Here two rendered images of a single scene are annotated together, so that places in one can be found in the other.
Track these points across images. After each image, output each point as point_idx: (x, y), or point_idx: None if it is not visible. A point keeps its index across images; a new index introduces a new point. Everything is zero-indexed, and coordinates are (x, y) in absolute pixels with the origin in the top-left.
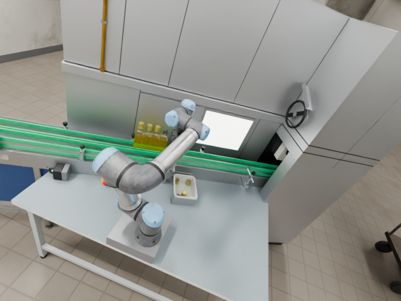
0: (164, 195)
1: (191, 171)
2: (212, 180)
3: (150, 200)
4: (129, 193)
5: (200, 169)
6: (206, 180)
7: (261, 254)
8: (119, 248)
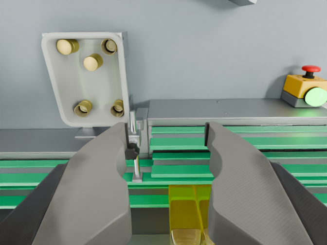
0: (147, 60)
1: (75, 143)
2: (16, 130)
3: (187, 34)
4: None
5: (46, 150)
6: (36, 129)
7: None
8: None
